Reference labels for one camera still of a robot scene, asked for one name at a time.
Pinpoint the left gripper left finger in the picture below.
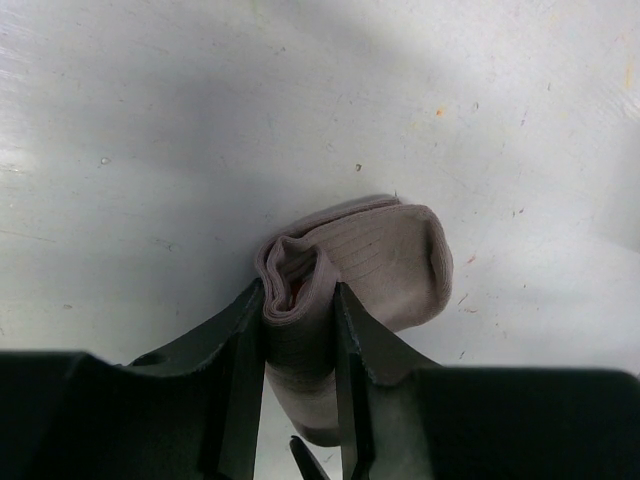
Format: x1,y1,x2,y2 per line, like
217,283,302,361
1,281,264,479

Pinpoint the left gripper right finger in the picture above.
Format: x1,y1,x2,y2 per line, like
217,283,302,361
333,284,639,479

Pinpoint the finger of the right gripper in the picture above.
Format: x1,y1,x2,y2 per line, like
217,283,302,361
289,436,328,480

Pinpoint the beige sock with red stripes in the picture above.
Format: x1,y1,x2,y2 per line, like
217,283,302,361
255,196,454,447

